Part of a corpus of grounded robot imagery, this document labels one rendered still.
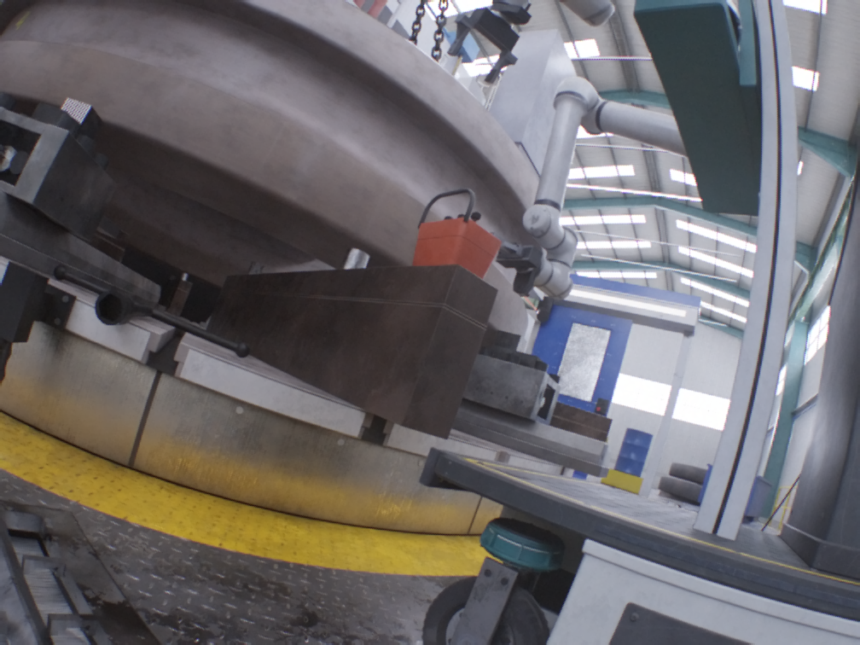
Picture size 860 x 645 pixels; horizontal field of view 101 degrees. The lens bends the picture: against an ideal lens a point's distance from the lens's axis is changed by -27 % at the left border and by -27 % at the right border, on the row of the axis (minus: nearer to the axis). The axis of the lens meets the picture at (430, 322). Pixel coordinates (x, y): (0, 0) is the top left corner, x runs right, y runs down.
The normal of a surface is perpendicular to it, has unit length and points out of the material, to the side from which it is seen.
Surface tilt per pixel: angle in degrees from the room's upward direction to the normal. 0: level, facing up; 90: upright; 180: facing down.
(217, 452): 90
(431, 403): 90
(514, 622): 94
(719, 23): 180
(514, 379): 90
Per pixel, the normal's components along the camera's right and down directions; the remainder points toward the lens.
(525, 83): -0.48, -0.32
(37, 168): 0.27, -0.07
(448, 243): -0.77, -0.25
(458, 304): 0.60, 0.07
